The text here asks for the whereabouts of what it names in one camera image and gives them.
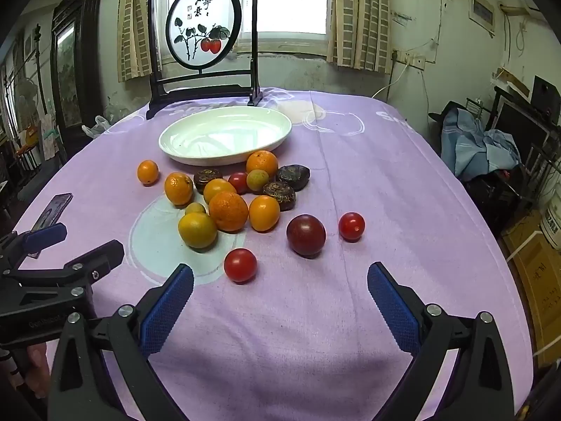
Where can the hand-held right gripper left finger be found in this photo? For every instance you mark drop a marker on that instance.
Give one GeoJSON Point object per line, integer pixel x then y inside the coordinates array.
{"type": "Point", "coordinates": [164, 311]}

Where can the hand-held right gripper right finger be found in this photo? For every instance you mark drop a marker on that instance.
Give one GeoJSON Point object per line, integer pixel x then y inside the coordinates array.
{"type": "Point", "coordinates": [394, 307]}

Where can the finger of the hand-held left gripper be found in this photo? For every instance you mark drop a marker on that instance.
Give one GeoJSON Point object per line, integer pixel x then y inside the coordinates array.
{"type": "Point", "coordinates": [101, 256]}
{"type": "Point", "coordinates": [44, 236]}

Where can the yellow green citrus fruit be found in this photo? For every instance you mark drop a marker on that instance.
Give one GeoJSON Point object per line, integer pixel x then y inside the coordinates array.
{"type": "Point", "coordinates": [197, 230]}

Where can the red cherry tomato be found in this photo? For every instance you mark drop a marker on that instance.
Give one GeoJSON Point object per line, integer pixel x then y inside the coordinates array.
{"type": "Point", "coordinates": [351, 226]}
{"type": "Point", "coordinates": [240, 265]}
{"type": "Point", "coordinates": [239, 183]}

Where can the small orange kumquat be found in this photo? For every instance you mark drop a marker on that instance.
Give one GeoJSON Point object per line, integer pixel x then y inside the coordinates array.
{"type": "Point", "coordinates": [147, 172]}

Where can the dark red tomato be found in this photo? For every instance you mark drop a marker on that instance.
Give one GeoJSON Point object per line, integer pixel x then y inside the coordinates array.
{"type": "Point", "coordinates": [306, 235]}

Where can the large orange tangerine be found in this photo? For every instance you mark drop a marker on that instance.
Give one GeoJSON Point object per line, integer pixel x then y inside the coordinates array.
{"type": "Point", "coordinates": [228, 211]}

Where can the dark brown water chestnut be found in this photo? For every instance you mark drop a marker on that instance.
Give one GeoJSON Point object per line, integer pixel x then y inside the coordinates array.
{"type": "Point", "coordinates": [206, 178]}
{"type": "Point", "coordinates": [280, 196]}
{"type": "Point", "coordinates": [292, 176]}

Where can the smooth orange kumquat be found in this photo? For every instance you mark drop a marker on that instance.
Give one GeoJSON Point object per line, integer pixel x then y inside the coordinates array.
{"type": "Point", "coordinates": [218, 188]}

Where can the smooth round orange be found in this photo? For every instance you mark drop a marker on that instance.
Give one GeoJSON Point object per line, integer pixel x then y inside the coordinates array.
{"type": "Point", "coordinates": [264, 213]}

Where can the small greenish yellow fruit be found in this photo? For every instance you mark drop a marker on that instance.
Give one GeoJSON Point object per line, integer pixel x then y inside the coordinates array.
{"type": "Point", "coordinates": [257, 180]}

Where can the white oval plate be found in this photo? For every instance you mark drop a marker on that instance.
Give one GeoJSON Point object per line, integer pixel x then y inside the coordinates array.
{"type": "Point", "coordinates": [223, 133]}

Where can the textured orange tangerine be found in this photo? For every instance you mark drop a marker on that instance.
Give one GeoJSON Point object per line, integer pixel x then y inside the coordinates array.
{"type": "Point", "coordinates": [262, 162]}

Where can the person's left hand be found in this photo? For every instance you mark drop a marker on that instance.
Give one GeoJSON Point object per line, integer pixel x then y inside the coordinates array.
{"type": "Point", "coordinates": [37, 368]}

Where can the smartphone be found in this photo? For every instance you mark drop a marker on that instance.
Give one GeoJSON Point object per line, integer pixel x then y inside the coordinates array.
{"type": "Point", "coordinates": [55, 208]}

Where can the orange with green stem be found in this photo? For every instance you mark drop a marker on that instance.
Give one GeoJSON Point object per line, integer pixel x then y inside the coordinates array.
{"type": "Point", "coordinates": [179, 188]}

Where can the white plastic bag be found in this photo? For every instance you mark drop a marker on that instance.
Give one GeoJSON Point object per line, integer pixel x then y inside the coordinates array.
{"type": "Point", "coordinates": [94, 127]}

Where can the purple printed tablecloth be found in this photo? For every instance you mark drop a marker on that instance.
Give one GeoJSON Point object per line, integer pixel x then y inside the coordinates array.
{"type": "Point", "coordinates": [372, 175]}

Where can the cardboard box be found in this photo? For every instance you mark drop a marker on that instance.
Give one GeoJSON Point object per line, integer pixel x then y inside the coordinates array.
{"type": "Point", "coordinates": [537, 280]}

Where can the white bucket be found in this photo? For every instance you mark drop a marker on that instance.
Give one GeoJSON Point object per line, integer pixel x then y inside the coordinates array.
{"type": "Point", "coordinates": [551, 228]}

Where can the dark wooden framed cabinet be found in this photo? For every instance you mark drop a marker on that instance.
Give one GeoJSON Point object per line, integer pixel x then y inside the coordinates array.
{"type": "Point", "coordinates": [72, 61]}

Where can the blue clothing pile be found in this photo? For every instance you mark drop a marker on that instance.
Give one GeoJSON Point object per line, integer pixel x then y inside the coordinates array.
{"type": "Point", "coordinates": [477, 144]}

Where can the black monitor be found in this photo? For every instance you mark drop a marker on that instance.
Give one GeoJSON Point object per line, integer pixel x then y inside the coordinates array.
{"type": "Point", "coordinates": [519, 123]}

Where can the beige checked curtain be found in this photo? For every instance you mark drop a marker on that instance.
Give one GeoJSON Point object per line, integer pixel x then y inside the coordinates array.
{"type": "Point", "coordinates": [359, 17]}
{"type": "Point", "coordinates": [138, 22]}

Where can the black framed persimmon table screen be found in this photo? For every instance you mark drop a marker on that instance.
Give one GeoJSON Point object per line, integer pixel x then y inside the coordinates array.
{"type": "Point", "coordinates": [206, 17]}

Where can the black speaker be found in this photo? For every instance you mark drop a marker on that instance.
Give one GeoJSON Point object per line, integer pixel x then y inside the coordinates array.
{"type": "Point", "coordinates": [547, 94]}

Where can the window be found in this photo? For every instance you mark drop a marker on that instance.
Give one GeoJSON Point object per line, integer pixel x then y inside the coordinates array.
{"type": "Point", "coordinates": [289, 0]}

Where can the white air conditioner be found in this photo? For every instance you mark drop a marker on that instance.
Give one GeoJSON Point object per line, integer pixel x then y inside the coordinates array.
{"type": "Point", "coordinates": [519, 8]}

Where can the white wall power outlet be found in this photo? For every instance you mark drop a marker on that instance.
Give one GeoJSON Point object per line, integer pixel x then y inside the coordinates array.
{"type": "Point", "coordinates": [410, 59]}

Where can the white wall electrical box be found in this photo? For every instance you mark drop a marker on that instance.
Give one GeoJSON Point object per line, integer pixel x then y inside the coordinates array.
{"type": "Point", "coordinates": [482, 11]}

